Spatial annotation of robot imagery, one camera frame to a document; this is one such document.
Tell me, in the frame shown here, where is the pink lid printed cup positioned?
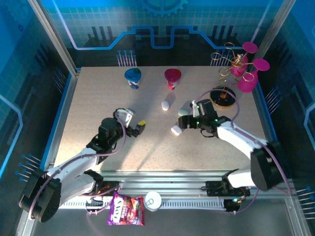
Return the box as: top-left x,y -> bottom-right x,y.
164,68 -> 182,90

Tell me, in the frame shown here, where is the white slotted cable duct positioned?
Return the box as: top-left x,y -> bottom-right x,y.
39,199 -> 227,210

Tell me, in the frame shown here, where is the purple candy bag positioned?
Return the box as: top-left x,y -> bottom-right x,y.
106,190 -> 145,226

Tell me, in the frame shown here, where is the gold wire glass rack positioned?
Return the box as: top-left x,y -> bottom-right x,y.
209,42 -> 255,109

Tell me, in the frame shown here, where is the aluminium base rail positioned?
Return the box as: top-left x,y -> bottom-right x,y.
49,171 -> 293,197

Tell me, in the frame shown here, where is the aluminium frame post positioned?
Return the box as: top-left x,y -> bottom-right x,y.
27,0 -> 81,76
251,0 -> 298,67

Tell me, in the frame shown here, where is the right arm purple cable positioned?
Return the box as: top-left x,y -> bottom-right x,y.
193,88 -> 293,216

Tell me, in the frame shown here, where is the pink wine glass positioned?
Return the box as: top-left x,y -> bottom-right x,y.
229,41 -> 259,77
236,58 -> 271,94

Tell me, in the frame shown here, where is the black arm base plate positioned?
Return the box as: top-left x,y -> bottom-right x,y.
203,180 -> 251,197
87,171 -> 119,197

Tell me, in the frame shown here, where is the blue lid printed cup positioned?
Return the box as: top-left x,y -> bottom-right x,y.
124,68 -> 143,90

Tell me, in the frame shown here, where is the mint green earbud case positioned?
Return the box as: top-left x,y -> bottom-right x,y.
177,105 -> 192,118

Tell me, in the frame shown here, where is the blue edged table side rail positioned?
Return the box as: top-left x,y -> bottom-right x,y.
253,81 -> 291,179
40,70 -> 81,173

